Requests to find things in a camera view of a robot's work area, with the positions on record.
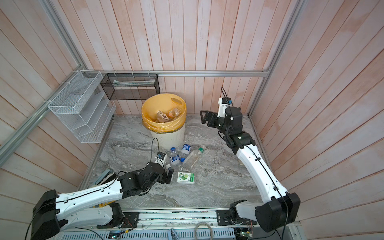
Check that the white wire mesh shelf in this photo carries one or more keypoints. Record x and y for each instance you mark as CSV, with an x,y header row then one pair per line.
x,y
85,111

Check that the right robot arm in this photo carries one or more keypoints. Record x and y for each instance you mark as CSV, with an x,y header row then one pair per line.
x,y
279,206

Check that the bottle with orange cap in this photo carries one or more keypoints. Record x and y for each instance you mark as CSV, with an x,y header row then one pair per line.
x,y
174,113

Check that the small bottle blue label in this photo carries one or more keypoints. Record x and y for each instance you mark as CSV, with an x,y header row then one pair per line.
x,y
186,149

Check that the clear bottle green label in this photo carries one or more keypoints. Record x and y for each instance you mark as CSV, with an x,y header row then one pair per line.
x,y
191,160

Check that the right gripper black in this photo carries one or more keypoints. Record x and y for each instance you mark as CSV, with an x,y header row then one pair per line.
x,y
214,118

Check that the cream waste bin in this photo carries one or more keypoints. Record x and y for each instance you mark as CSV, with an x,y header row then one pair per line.
x,y
170,140

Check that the bottle with white label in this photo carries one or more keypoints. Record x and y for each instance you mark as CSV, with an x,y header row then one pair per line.
x,y
162,117

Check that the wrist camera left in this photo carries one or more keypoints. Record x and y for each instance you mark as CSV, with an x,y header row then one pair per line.
x,y
161,157

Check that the bottle white green label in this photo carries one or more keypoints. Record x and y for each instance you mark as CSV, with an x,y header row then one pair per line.
x,y
186,178

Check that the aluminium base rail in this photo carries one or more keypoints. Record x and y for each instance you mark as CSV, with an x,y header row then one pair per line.
x,y
161,218

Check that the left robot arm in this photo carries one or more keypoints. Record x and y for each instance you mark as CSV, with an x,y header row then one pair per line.
x,y
53,211

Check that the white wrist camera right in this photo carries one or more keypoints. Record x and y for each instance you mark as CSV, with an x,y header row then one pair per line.
x,y
224,103

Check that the black wire mesh basket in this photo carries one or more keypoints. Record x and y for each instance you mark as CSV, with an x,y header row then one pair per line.
x,y
136,87

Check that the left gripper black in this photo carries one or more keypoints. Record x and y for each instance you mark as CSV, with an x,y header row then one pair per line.
x,y
163,180

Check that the crushed bottle blue label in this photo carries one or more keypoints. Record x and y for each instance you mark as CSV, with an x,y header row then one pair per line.
x,y
174,158

